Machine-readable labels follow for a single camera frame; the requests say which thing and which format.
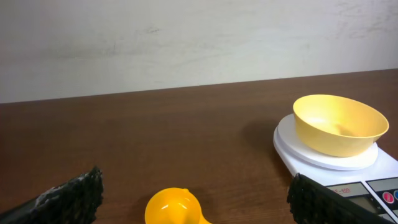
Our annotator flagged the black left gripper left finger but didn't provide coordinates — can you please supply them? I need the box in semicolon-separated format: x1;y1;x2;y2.
1;166;104;224

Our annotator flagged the white digital kitchen scale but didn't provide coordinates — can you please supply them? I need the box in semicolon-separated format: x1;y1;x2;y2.
273;114;397;223

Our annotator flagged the yellow plastic measuring scoop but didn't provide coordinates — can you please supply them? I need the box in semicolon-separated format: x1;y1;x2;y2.
144;187;211;224

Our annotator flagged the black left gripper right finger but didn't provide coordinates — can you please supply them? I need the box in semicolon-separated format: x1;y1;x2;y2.
287;173;390;224

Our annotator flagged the yellow plastic bowl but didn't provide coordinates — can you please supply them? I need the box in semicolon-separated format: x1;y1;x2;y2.
293;95;389;157

